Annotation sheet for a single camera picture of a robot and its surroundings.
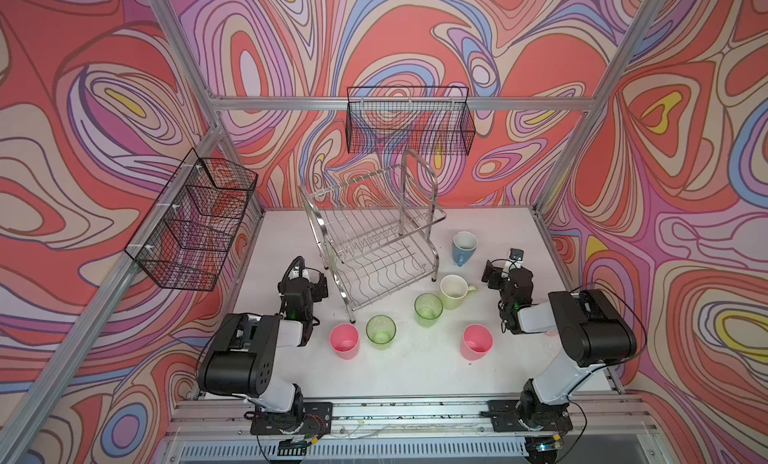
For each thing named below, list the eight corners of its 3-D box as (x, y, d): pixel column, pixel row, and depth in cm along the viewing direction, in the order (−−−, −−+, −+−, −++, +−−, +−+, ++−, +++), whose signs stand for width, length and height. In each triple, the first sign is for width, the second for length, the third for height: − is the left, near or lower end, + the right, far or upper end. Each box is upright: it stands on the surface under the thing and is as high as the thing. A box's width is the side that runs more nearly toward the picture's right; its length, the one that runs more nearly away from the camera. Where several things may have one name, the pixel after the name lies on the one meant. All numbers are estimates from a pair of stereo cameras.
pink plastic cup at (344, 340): (333, 359, 85) (328, 347, 77) (336, 337, 89) (331, 323, 81) (358, 359, 85) (355, 347, 77) (359, 337, 89) (357, 323, 81)
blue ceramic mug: (452, 269, 102) (456, 254, 95) (448, 246, 108) (452, 231, 101) (475, 269, 102) (481, 254, 95) (470, 246, 108) (475, 231, 101)
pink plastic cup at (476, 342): (460, 361, 84) (468, 348, 76) (457, 339, 89) (464, 324, 80) (484, 361, 84) (494, 348, 76) (479, 339, 89) (489, 324, 80)
